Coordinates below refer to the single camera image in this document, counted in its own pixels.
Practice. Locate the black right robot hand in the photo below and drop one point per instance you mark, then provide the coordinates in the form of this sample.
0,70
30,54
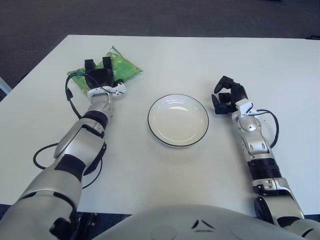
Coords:
238,95

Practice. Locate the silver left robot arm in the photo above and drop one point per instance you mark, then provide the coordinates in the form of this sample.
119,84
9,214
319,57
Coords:
75,142

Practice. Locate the grey robot torso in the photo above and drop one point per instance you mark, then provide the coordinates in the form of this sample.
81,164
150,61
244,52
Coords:
187,222

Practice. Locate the black office chair base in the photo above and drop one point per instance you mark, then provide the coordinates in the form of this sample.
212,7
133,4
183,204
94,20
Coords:
313,36

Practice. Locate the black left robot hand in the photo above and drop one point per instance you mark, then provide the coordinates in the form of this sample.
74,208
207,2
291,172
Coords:
100,77

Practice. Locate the white plate with black rim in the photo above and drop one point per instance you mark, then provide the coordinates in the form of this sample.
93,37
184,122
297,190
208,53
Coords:
177,122

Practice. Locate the pale grey furniture edge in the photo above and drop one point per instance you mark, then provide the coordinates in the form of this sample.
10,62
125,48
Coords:
4,88

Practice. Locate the green snack bag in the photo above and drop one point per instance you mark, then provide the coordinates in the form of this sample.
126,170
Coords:
125,67

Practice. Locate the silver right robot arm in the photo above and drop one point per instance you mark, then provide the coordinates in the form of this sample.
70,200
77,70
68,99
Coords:
257,147

